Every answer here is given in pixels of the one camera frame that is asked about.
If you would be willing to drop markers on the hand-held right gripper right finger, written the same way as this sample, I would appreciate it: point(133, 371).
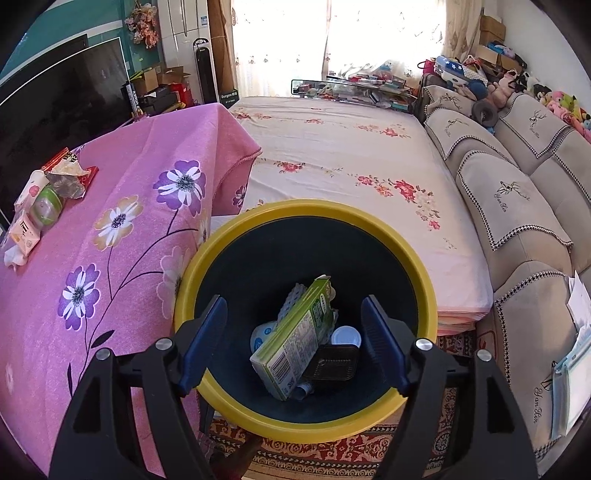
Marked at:
point(383, 341)

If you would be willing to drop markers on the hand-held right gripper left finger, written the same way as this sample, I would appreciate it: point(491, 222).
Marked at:
point(203, 341)

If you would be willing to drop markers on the small white bottle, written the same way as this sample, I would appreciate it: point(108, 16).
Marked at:
point(263, 339)

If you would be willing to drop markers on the green drink carton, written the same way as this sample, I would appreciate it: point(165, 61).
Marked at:
point(295, 341)

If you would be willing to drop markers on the white foam fruit net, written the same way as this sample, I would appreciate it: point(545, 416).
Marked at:
point(293, 300)

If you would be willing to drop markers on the yellow rimmed black bin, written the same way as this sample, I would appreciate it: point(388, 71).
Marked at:
point(277, 258)

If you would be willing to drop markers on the green jelly cup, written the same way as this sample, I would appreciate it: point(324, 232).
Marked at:
point(46, 210)

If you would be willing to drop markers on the white tissue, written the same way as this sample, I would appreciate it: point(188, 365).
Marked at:
point(14, 256)

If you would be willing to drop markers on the strawberry milk carton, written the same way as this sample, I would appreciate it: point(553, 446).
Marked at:
point(25, 233)

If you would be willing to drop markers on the red snack wrapper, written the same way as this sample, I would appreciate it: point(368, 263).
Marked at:
point(69, 166)

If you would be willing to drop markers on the pink floral tablecloth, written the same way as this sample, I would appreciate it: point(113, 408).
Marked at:
point(115, 277)

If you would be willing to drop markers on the red patterned rug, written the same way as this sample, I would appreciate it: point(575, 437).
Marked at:
point(323, 452)

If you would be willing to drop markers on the white floral bed sheet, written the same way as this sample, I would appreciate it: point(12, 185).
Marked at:
point(346, 175)

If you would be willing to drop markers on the paper document bundle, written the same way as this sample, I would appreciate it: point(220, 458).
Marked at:
point(570, 369)

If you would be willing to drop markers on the beige sofa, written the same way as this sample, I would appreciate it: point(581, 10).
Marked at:
point(521, 207)

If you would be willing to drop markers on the grey neck pillow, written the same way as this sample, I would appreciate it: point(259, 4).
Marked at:
point(484, 110)

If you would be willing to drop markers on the tall black white box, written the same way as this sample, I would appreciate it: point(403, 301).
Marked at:
point(130, 97)

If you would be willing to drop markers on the cluttered glass coffee table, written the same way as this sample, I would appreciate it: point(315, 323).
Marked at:
point(355, 87)

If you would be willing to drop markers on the open cardboard box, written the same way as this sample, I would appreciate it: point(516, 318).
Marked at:
point(147, 78)
point(173, 76)

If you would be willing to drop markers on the black tower fan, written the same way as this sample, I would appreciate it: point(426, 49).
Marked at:
point(205, 69)

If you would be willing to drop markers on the pink plush toy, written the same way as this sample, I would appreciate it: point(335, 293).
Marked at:
point(501, 90)

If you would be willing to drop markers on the large curved television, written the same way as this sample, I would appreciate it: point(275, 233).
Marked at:
point(60, 101)

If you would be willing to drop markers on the blue star print bag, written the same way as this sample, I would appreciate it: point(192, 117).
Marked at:
point(455, 69)

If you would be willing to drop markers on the pile of plush toys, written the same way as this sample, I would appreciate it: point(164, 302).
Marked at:
point(563, 108)

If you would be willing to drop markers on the sheer embroidered curtain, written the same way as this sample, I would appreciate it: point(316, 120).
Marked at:
point(323, 37)

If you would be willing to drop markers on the hanging artificial flowers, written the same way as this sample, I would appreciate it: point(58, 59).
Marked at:
point(143, 23)

